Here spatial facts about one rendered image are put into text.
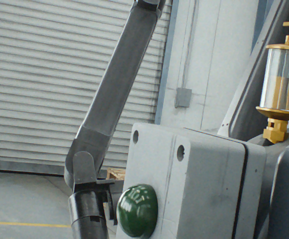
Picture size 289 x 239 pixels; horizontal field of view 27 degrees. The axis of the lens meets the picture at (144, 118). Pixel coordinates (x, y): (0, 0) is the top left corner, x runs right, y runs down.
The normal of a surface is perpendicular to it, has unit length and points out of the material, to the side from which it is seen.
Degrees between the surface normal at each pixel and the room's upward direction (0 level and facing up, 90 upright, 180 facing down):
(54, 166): 90
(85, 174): 61
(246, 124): 70
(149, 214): 84
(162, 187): 90
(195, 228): 90
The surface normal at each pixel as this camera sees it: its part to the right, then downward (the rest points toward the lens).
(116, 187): 0.15, -0.41
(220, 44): 0.39, 0.11
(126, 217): -0.65, 0.10
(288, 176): -0.91, -0.11
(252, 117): 0.28, -0.18
